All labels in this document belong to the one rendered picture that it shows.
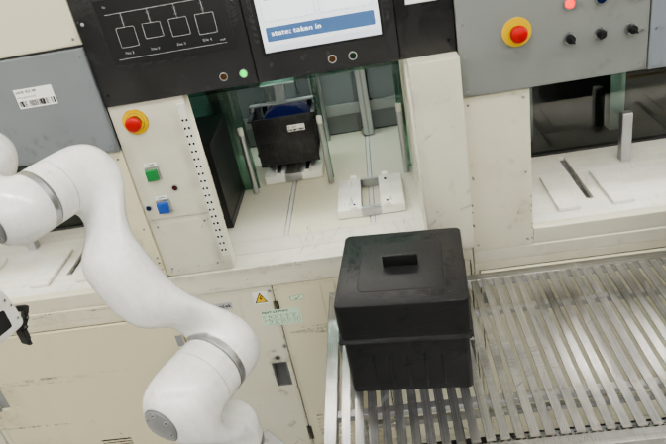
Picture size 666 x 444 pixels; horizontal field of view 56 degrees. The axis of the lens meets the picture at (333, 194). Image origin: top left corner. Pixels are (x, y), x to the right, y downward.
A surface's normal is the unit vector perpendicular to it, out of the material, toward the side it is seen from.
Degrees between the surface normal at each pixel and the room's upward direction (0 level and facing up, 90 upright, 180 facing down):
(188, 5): 90
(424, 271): 0
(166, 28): 90
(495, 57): 90
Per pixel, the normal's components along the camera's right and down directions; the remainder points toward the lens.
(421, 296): -0.17, -0.87
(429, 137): -0.02, 0.47
